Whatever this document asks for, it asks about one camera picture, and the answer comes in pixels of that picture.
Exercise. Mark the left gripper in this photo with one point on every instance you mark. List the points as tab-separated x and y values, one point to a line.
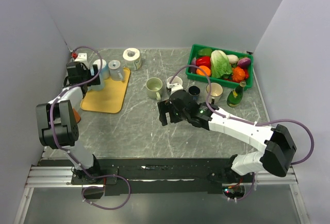
95	70

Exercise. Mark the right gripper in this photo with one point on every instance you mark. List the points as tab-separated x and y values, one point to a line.
165	106

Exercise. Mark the light blue faceted mug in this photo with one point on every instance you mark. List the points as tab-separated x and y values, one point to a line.
98	87

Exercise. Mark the white blue mug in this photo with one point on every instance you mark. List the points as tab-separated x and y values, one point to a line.
102	64

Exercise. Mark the light green mug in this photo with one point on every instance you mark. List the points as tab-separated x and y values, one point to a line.
154	88

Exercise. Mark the dark blue mug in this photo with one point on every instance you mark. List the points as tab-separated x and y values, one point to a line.
194	92

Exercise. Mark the cream beige mug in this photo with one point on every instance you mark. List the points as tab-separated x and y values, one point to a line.
215	91

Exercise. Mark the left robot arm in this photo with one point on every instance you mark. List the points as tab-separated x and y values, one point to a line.
57	125

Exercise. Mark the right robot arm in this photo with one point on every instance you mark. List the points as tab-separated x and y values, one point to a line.
274	146

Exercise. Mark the yellow tray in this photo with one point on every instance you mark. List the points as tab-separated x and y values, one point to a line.
109	99

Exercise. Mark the orange bottle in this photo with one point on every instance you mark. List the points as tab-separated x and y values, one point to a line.
76	115

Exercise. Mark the toilet paper roll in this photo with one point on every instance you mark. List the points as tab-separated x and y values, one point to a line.
132	59

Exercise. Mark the purple eggplant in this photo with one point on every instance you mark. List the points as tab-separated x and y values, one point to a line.
193	61

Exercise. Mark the orange tomato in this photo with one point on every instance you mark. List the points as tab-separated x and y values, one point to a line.
203	71

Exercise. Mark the red bell pepper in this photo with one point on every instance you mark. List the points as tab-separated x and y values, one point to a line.
204	61

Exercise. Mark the green bell pepper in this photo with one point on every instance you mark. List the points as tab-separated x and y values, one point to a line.
204	52

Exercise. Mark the cabbage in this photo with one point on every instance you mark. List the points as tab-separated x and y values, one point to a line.
220	66

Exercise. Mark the green glass bottle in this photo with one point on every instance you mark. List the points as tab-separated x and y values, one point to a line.
236	95

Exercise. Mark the orange pumpkin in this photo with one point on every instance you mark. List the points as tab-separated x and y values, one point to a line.
238	74

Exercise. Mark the white garlic bulb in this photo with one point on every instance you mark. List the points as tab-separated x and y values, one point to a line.
233	59

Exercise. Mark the purple onion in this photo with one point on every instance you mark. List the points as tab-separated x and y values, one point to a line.
244	62

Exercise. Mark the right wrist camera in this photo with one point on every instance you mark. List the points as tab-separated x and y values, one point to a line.
173	87

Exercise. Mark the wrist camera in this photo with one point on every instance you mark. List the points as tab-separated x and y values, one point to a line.
173	87
80	57

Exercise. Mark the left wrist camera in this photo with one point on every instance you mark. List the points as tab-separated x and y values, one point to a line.
80	57

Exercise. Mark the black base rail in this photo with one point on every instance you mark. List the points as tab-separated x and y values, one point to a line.
151	175

